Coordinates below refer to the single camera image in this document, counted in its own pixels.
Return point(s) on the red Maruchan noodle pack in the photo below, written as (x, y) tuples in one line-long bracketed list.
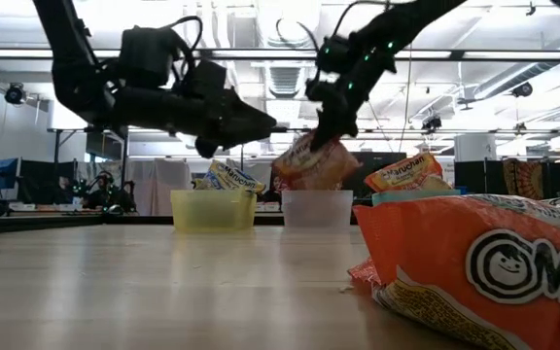
[(309, 170)]

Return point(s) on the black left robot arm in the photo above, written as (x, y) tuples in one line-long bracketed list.
[(66, 58)]

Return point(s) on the black monitor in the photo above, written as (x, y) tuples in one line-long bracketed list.
[(377, 160)]

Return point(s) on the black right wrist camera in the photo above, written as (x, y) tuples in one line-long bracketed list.
[(333, 53)]

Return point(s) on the black ceiling spotlight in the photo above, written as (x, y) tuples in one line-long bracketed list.
[(430, 121), (15, 93), (522, 89)]

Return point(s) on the clear plastic container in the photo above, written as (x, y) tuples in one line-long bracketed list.
[(316, 211)]

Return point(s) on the black partition panel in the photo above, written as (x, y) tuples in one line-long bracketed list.
[(42, 180)]

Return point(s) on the yellow plastic container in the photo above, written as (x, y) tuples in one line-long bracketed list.
[(212, 214)]

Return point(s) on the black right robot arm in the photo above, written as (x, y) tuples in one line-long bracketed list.
[(406, 24)]

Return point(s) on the blue Maruchan noodle pack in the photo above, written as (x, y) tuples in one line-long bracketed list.
[(234, 177)]

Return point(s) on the black aluminium extrusion frame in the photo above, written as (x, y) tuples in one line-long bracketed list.
[(66, 223)]

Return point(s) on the ceiling air vent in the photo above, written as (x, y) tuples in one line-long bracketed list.
[(285, 80)]

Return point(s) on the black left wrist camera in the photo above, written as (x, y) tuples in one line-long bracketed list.
[(204, 78)]

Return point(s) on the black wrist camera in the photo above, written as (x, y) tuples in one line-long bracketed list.
[(204, 78), (333, 53)]

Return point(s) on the blue monitor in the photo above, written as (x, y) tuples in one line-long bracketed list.
[(5, 172)]

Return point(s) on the patterned tapestry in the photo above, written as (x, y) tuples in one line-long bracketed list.
[(525, 177)]

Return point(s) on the black partition wall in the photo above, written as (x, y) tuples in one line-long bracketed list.
[(474, 177)]

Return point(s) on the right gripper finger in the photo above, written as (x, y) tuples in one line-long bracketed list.
[(333, 131)]

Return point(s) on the orange Maruchan noodle pack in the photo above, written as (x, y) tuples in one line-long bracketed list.
[(430, 243), (404, 172)]

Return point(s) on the black ceiling light track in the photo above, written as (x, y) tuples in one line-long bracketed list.
[(457, 55)]

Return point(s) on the green plastic container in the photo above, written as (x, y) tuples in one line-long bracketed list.
[(406, 197)]

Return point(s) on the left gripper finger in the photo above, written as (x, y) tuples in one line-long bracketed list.
[(253, 129)]

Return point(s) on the black hanging box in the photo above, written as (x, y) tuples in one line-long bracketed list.
[(105, 146)]

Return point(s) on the white curtain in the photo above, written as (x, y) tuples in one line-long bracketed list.
[(158, 185)]

